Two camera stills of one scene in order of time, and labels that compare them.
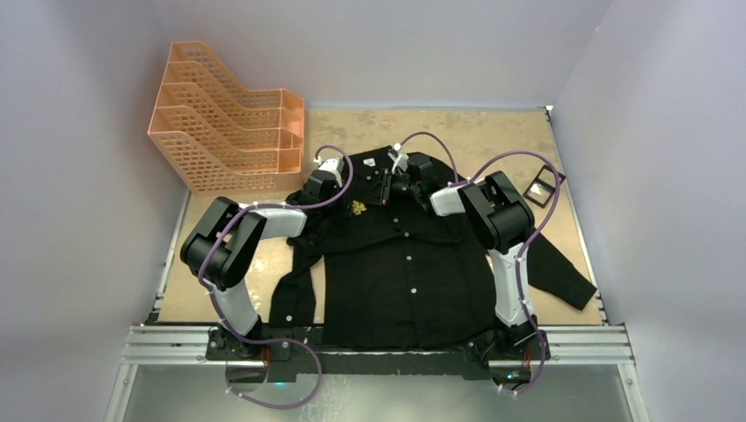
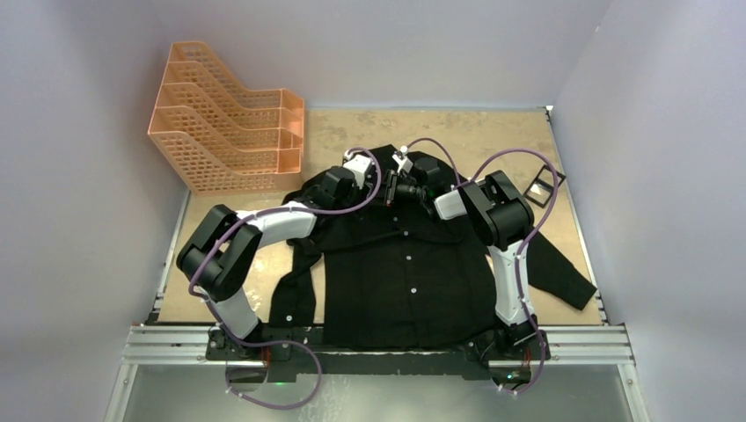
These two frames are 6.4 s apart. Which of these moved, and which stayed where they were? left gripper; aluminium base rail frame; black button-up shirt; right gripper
Moved: left gripper
Stayed: black button-up shirt; right gripper; aluminium base rail frame
